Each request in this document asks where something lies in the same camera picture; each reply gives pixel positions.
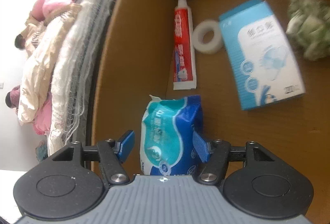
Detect blue tissue pack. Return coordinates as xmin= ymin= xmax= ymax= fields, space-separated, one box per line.
xmin=140 ymin=95 xmax=203 ymax=176

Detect green white soft bundle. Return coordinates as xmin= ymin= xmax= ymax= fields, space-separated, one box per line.
xmin=286 ymin=0 xmax=329 ymax=61

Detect grey blanket pile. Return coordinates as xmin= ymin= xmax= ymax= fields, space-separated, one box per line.
xmin=47 ymin=0 xmax=115 ymax=155

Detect red white toothpaste tube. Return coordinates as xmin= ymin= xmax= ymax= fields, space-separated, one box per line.
xmin=173 ymin=0 xmax=197 ymax=90

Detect blue white product box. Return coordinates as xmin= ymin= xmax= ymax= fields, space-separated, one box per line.
xmin=219 ymin=0 xmax=305 ymax=110

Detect brown cardboard box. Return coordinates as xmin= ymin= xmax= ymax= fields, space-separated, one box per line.
xmin=91 ymin=0 xmax=329 ymax=223

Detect white tape roll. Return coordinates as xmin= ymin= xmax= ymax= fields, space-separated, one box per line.
xmin=192 ymin=20 xmax=224 ymax=55

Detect pile of pink clothes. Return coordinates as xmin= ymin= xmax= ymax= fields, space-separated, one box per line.
xmin=5 ymin=0 xmax=82 ymax=157

